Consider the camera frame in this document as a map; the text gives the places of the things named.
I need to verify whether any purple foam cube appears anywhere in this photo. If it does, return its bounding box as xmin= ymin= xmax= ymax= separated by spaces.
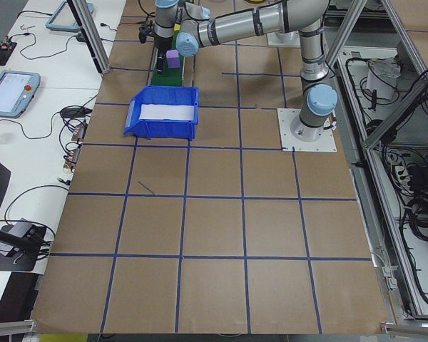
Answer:
xmin=165 ymin=49 xmax=181 ymax=69

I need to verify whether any green conveyor belt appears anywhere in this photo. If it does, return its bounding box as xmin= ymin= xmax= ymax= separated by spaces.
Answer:
xmin=150 ymin=35 xmax=186 ymax=88

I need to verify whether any blue plastic storage bin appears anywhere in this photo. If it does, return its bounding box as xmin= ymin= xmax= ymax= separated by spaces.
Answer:
xmin=123 ymin=86 xmax=200 ymax=140

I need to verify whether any light blue teach pendant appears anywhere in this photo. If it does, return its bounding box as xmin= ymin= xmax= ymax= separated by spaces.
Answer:
xmin=0 ymin=69 xmax=42 ymax=119
xmin=44 ymin=0 xmax=96 ymax=32

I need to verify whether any small black electronic device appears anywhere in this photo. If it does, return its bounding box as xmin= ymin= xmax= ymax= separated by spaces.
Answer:
xmin=0 ymin=40 xmax=19 ymax=68

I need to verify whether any white box with bag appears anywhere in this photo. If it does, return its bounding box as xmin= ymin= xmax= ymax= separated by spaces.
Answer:
xmin=365 ymin=58 xmax=401 ymax=101

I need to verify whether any white power strip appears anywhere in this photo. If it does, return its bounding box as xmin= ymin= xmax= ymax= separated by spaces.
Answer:
xmin=384 ymin=152 xmax=415 ymax=192

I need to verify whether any black power supply box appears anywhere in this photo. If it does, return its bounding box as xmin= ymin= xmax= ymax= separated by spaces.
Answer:
xmin=407 ymin=164 xmax=428 ymax=187

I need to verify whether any aluminium extrusion bar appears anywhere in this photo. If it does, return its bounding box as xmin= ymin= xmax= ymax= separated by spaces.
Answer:
xmin=379 ymin=319 xmax=428 ymax=338
xmin=0 ymin=318 xmax=39 ymax=338

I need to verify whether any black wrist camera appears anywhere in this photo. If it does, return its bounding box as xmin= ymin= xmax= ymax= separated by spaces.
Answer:
xmin=138 ymin=21 xmax=155 ymax=44

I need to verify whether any aluminium extrusion post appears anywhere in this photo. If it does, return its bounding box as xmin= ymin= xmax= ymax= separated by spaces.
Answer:
xmin=66 ymin=0 xmax=112 ymax=75
xmin=326 ymin=0 xmax=369 ymax=69

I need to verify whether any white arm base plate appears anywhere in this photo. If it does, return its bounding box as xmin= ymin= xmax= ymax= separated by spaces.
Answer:
xmin=277 ymin=106 xmax=339 ymax=153
xmin=266 ymin=31 xmax=302 ymax=48

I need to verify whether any black camera stand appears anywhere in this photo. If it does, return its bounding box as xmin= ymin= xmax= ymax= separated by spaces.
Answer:
xmin=0 ymin=217 xmax=49 ymax=273

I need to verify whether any V-shaped metal bar frame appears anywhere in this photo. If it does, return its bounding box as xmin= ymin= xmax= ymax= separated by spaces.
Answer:
xmin=333 ymin=0 xmax=428 ymax=338

